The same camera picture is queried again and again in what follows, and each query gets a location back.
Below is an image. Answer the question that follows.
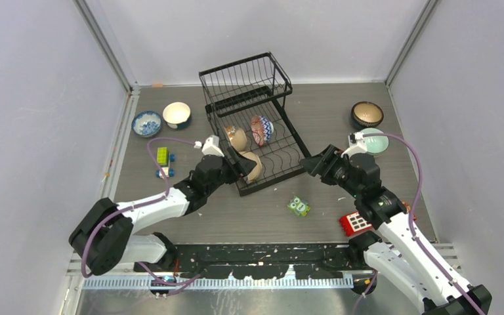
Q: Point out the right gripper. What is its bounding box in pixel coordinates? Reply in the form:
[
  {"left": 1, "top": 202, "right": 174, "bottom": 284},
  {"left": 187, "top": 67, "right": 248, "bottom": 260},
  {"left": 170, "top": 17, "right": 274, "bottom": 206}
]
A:
[{"left": 300, "top": 144, "right": 362, "bottom": 199}]

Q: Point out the cream bowl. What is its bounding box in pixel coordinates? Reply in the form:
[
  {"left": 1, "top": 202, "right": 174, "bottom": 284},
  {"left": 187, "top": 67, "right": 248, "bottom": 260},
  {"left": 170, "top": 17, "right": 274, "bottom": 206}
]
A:
[
  {"left": 224, "top": 125, "right": 247, "bottom": 152},
  {"left": 239, "top": 152, "right": 263, "bottom": 183}
]

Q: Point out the mint green bowl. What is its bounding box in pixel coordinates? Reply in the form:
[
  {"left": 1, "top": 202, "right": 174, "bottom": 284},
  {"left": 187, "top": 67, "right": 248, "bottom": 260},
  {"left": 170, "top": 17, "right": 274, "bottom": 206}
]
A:
[{"left": 360, "top": 128, "right": 389, "bottom": 156}]

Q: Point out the black wire dish rack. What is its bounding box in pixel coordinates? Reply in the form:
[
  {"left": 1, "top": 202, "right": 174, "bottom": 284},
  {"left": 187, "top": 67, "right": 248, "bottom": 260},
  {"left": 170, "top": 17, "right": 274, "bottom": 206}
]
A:
[{"left": 198, "top": 52, "right": 310, "bottom": 196}]

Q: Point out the brown rimmed bowl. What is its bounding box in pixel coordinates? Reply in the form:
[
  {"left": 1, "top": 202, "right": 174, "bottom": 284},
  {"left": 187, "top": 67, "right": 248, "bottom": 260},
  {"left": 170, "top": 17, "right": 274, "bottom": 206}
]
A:
[{"left": 350, "top": 101, "right": 385, "bottom": 128}]

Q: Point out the dark teal bowl white foot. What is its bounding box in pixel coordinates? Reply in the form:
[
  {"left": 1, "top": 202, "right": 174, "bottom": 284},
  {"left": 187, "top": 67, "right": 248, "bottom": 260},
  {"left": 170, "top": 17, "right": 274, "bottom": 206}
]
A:
[{"left": 162, "top": 102, "right": 192, "bottom": 130}]

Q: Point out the blue white patterned bowl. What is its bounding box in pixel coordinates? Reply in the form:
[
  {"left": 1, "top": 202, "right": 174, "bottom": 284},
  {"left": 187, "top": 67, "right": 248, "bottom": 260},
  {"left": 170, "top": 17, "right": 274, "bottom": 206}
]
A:
[{"left": 131, "top": 111, "right": 162, "bottom": 138}]

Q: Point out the teal bowl tan interior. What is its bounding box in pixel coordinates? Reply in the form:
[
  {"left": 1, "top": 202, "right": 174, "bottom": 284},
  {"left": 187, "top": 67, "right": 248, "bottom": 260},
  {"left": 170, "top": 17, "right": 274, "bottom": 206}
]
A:
[{"left": 350, "top": 116, "right": 366, "bottom": 131}]

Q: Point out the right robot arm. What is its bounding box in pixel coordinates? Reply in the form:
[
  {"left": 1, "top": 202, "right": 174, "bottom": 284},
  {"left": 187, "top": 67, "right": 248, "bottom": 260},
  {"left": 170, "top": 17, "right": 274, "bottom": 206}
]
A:
[{"left": 300, "top": 145, "right": 492, "bottom": 314}]

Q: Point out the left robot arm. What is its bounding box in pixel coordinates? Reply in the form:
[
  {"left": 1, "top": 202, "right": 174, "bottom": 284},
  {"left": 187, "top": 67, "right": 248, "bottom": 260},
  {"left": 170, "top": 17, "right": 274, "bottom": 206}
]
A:
[{"left": 68, "top": 150, "right": 259, "bottom": 278}]

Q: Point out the red patterned bowl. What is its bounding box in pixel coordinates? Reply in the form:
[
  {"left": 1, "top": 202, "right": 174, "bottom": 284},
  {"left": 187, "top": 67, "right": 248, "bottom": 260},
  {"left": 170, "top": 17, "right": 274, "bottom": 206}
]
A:
[{"left": 251, "top": 115, "right": 274, "bottom": 146}]

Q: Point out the green owl block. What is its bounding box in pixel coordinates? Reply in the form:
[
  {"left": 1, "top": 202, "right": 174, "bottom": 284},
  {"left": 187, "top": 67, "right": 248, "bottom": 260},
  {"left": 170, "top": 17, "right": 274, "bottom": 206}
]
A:
[{"left": 287, "top": 196, "right": 310, "bottom": 217}]

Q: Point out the red grid block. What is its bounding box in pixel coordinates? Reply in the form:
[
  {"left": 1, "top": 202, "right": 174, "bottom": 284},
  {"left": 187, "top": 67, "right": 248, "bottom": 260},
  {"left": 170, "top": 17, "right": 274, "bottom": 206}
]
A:
[{"left": 339, "top": 211, "right": 373, "bottom": 237}]

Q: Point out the yellow blue toy block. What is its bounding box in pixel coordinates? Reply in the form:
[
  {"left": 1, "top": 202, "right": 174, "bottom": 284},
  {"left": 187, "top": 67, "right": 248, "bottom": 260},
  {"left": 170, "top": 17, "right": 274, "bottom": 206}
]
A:
[{"left": 156, "top": 147, "right": 175, "bottom": 177}]

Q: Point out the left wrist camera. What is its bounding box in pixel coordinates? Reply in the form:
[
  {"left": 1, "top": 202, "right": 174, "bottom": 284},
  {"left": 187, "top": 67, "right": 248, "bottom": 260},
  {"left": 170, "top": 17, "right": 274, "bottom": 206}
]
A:
[{"left": 194, "top": 135, "right": 224, "bottom": 158}]

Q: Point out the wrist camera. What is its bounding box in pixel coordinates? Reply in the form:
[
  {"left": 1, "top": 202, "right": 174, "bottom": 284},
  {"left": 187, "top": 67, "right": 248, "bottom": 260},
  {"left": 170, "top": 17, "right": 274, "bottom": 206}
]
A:
[
  {"left": 341, "top": 131, "right": 368, "bottom": 158},
  {"left": 194, "top": 135, "right": 224, "bottom": 158}
]

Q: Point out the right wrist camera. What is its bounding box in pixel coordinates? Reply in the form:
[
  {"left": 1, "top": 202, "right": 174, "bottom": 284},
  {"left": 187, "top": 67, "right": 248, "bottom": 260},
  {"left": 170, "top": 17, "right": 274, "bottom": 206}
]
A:
[{"left": 341, "top": 131, "right": 368, "bottom": 158}]

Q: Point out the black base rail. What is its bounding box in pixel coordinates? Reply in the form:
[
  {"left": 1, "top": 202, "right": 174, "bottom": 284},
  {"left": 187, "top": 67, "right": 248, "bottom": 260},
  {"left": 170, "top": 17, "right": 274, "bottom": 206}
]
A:
[{"left": 175, "top": 243, "right": 373, "bottom": 280}]

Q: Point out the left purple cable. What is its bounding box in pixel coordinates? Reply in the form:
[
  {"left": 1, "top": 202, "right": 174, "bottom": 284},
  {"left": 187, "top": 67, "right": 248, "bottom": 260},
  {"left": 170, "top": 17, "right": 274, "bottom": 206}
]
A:
[{"left": 80, "top": 136, "right": 203, "bottom": 297}]

